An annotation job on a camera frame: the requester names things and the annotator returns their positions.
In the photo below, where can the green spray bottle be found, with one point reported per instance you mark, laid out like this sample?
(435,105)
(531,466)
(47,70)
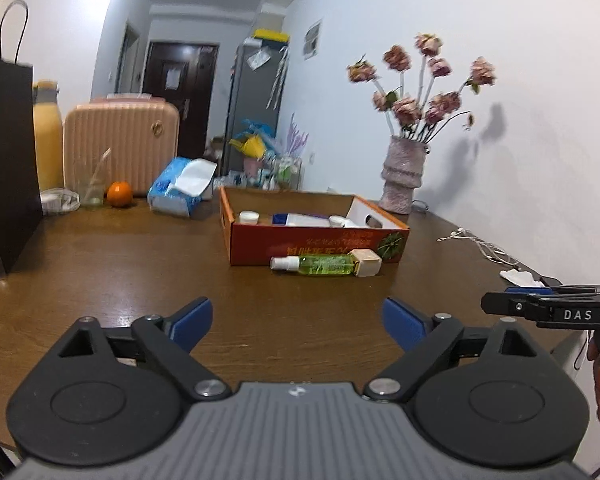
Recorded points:
(325,265)

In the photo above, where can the cluster of small bottles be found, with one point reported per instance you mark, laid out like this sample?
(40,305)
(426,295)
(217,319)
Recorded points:
(280,172)

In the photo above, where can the clear plastic bag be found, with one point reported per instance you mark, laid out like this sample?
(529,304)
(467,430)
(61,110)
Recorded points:
(257,59)

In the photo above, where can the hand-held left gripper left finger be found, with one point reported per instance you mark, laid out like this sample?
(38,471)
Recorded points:
(194,322)

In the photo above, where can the clear straw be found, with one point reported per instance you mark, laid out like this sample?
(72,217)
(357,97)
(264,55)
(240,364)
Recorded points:
(100,167)

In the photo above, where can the white crumpled tissue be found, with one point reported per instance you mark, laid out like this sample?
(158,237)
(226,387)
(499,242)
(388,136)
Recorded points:
(517,276)

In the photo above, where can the pink ceramic vase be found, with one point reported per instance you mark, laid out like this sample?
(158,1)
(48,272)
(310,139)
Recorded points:
(402,180)

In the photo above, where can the yellow bottle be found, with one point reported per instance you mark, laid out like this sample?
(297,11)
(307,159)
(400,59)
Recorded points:
(49,145)

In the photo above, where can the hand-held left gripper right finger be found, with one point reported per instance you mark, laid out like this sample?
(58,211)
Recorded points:
(402,322)

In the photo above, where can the dark brown entrance door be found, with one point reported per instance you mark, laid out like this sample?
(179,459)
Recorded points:
(180,100)

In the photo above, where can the black paper bag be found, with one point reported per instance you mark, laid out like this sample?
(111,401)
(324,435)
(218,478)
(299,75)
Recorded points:
(5,160)

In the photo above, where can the clear glass cup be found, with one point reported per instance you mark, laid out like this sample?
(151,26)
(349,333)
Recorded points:
(91,195)

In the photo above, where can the orange cardboard box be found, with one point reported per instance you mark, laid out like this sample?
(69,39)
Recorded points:
(260,247)

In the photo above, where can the brown cardboard carton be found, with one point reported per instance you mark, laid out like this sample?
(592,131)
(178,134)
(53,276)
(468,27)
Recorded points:
(217,152)

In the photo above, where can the pink ribbed suitcase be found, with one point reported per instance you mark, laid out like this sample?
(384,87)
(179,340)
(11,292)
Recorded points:
(125,145)

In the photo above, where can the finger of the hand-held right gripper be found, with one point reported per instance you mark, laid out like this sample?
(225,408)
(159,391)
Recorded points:
(505,305)
(527,290)

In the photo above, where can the blue wet wipes pack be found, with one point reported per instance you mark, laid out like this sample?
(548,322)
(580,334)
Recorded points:
(172,192)

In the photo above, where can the white folded umbrella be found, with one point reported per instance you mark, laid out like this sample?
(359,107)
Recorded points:
(277,80)

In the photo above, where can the purple feather decoration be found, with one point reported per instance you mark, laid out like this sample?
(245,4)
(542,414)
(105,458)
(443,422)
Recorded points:
(296,140)

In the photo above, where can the grey refrigerator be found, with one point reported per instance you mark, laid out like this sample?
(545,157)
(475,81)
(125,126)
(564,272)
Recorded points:
(252,100)

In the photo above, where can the yellow box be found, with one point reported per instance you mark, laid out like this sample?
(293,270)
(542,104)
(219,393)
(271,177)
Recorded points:
(271,35)

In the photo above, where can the bunch of dried pink roses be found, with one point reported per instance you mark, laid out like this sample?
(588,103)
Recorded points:
(405,107)

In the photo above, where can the orange fruit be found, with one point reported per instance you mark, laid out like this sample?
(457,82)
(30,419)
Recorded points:
(119,194)

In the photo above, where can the white bottle with blue cap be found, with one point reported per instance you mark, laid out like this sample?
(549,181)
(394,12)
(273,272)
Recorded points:
(305,219)

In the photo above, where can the grey interior door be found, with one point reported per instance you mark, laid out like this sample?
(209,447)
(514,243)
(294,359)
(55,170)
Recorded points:
(129,57)

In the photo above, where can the small beige square jar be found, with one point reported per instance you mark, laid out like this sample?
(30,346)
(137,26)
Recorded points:
(366,262)

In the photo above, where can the white jar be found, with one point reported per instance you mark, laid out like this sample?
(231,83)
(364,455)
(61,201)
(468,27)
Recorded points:
(249,217)

